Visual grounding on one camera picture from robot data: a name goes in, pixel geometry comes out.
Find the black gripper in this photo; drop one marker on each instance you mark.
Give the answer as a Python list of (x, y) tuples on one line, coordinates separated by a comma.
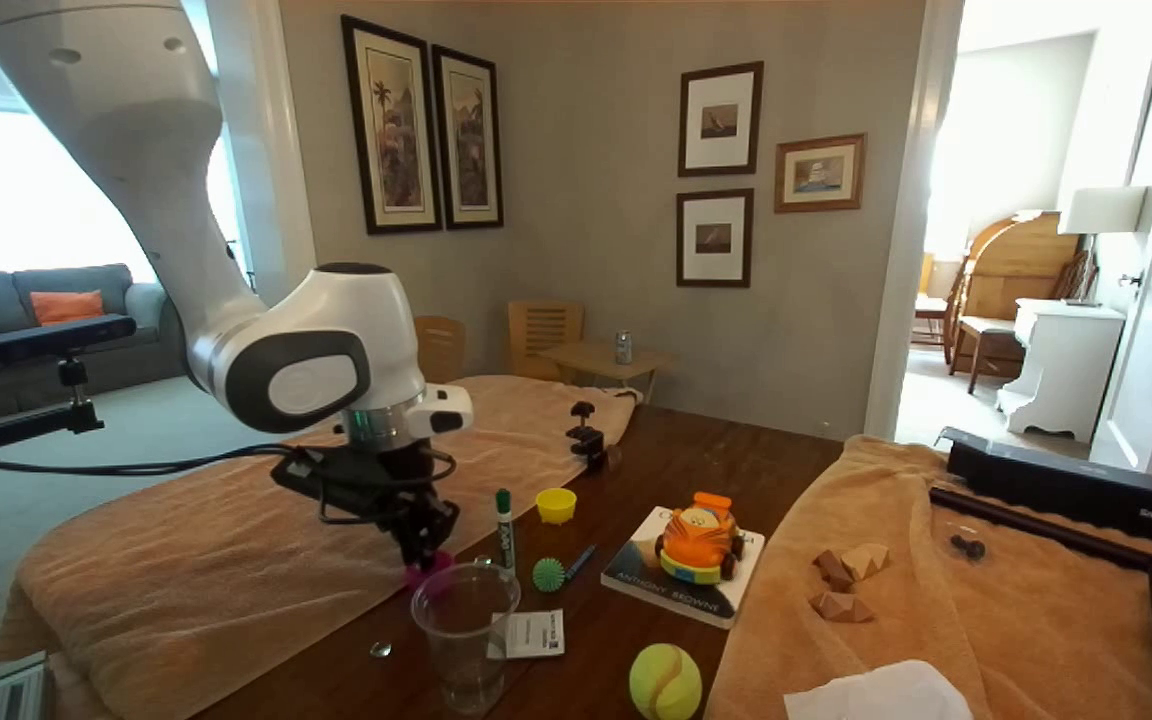
[(401, 483)]

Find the clear glass pebble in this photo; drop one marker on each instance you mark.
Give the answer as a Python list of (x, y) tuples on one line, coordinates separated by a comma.
[(380, 648)]

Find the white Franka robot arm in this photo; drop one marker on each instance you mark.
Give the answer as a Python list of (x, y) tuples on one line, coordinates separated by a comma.
[(202, 267)]

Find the small pink bowl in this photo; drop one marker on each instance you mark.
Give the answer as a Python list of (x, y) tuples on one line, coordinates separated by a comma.
[(426, 570)]

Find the small yellow bowl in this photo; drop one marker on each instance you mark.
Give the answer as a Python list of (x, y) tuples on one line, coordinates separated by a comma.
[(556, 507)]

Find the green-capped white marker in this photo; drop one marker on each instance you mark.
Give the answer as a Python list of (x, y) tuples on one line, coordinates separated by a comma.
[(506, 532)]

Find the clear glass measuring cup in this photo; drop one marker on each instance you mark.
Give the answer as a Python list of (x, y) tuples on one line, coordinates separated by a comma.
[(461, 641)]

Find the green spiky ball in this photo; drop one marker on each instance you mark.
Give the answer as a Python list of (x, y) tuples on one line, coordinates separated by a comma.
[(551, 572)]

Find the white wipe packet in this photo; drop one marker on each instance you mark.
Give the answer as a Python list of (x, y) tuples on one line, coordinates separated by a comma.
[(528, 634)]

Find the blue crayon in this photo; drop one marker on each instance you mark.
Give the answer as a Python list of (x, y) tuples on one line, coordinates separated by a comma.
[(583, 560)]

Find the wooden chair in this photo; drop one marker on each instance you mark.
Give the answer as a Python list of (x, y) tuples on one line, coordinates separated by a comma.
[(443, 351), (546, 333)]

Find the black table clamp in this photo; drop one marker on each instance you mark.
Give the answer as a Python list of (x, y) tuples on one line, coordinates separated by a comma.
[(588, 437)]

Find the Anthony Browne picture book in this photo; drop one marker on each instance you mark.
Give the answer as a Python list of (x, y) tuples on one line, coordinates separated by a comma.
[(636, 579)]

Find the small wooden side table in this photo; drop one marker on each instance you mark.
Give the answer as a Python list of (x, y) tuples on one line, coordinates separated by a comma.
[(610, 366)]

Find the plain tan towel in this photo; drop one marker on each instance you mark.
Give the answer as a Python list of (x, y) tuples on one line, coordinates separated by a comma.
[(163, 585)]

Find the orange tiger toy car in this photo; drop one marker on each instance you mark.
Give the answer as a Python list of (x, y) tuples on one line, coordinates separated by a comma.
[(697, 543)]

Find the clear water bottle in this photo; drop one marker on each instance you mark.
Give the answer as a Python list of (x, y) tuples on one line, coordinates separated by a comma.
[(623, 344)]

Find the yellow-green tennis ball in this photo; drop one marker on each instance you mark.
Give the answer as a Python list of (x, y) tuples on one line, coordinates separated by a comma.
[(667, 680)]

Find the tall framed picture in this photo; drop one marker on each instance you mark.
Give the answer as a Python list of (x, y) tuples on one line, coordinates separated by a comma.
[(470, 138), (391, 125)]

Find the small wooden block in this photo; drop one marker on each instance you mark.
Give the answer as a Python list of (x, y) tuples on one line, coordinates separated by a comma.
[(833, 570), (869, 559), (842, 604)]

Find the black framed small picture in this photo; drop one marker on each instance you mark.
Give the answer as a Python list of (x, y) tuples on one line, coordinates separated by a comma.
[(723, 118), (715, 237)]

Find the orange cushion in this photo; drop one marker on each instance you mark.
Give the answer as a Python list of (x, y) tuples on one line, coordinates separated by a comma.
[(66, 305)]

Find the white paper sheet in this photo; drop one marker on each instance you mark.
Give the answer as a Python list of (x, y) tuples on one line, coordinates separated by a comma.
[(876, 694)]

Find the brown framed small picture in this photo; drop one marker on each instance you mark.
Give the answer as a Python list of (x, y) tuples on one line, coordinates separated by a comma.
[(821, 172)]

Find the small dark block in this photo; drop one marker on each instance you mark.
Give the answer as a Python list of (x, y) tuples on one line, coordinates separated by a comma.
[(964, 543)]

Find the tan towel with blocks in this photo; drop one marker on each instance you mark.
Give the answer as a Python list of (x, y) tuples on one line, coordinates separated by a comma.
[(1003, 624)]

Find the wicker armchair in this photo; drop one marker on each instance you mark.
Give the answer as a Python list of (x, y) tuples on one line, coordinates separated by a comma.
[(1017, 284)]

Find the long black case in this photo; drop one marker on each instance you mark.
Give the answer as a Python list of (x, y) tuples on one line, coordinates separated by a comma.
[(1081, 501)]

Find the white cabinet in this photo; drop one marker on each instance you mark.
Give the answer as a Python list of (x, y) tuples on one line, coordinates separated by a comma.
[(1061, 366)]

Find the white shade lamp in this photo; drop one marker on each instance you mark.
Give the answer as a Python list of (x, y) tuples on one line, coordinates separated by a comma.
[(1105, 210)]

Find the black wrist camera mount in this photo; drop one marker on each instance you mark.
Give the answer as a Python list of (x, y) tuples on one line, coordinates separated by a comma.
[(312, 483)]

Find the black stereo camera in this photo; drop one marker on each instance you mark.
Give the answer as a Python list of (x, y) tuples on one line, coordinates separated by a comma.
[(54, 336)]

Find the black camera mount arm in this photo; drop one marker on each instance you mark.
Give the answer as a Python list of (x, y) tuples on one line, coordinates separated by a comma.
[(19, 426)]

